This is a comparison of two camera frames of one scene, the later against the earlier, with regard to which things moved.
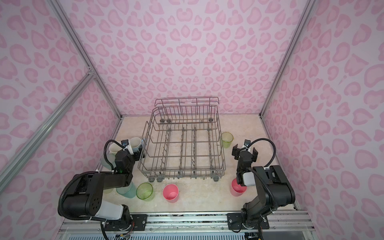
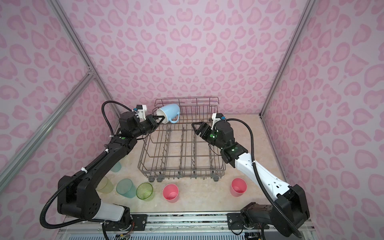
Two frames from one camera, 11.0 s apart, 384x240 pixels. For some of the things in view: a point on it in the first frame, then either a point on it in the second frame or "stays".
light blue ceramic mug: (135, 143) → (171, 112)
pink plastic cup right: (237, 190) stays
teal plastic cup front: (128, 192) stays
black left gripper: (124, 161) → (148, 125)
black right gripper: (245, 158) → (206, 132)
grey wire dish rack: (182, 139) stays
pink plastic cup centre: (171, 193) stays
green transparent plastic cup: (145, 191) stays
